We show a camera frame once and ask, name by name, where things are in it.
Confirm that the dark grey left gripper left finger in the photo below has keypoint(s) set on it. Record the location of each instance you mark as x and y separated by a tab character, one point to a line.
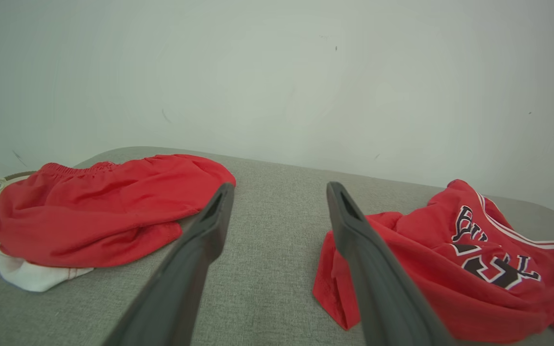
181	283

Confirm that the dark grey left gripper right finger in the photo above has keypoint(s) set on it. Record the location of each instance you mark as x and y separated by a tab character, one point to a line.
383	288

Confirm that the red basketball jersey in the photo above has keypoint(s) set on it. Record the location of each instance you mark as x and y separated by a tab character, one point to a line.
450	283

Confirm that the red shorts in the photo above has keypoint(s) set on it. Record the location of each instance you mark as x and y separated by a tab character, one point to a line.
99	211

